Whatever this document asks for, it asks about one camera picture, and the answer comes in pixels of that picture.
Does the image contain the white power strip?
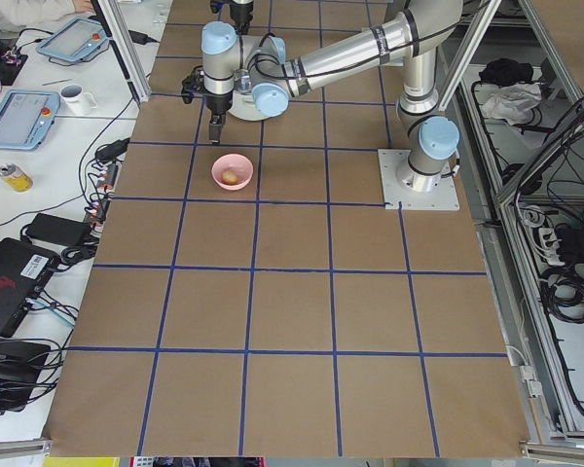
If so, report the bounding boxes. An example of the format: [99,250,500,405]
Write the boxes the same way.
[536,227,565,267]

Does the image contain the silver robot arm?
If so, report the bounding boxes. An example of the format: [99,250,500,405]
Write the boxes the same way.
[230,0,254,35]
[197,1,463,193]

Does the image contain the white crumpled cloth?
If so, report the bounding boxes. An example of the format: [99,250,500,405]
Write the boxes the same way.
[481,84,542,126]

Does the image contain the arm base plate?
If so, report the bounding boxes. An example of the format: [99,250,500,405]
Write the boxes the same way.
[378,149,460,211]

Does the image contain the coiled black cables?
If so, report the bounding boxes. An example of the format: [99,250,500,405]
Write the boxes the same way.
[538,262,584,323]

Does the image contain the black cloth pile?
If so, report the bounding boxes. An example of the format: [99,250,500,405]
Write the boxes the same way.
[479,58,533,87]

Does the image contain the white mug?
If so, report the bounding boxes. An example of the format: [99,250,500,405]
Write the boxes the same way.
[59,84,97,117]

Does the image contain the yellow drink can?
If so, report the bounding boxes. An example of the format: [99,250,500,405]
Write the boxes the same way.
[0,163,33,193]

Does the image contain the black red computer box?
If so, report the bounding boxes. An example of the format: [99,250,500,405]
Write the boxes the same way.
[0,237,60,338]

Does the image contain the aluminium frame post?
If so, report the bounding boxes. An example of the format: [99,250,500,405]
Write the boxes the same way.
[91,0,151,105]

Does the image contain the blue teach pendant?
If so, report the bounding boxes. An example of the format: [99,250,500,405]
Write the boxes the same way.
[36,18,109,65]
[0,90,60,151]

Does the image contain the far blue teach pendant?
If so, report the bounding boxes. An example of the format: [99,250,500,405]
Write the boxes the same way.
[36,18,109,65]

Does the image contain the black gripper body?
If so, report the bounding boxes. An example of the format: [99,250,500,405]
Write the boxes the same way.
[204,90,232,115]
[232,2,253,34]

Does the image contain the pale green steel pot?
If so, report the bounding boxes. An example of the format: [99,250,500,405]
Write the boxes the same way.
[230,69,289,122]

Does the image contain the brown egg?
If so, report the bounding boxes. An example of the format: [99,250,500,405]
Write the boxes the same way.
[221,170,238,186]

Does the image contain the wrist black camera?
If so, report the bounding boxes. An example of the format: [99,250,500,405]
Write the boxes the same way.
[180,66,205,104]

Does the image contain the pink bowl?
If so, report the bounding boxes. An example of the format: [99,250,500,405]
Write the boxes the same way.
[211,154,254,191]

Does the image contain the black power brick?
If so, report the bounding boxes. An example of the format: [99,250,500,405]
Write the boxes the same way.
[22,213,91,247]

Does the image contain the black device lower left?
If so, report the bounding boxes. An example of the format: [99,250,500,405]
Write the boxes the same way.
[0,340,51,416]

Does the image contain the near blue teach pendant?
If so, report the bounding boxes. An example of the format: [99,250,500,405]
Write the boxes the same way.
[0,90,60,151]

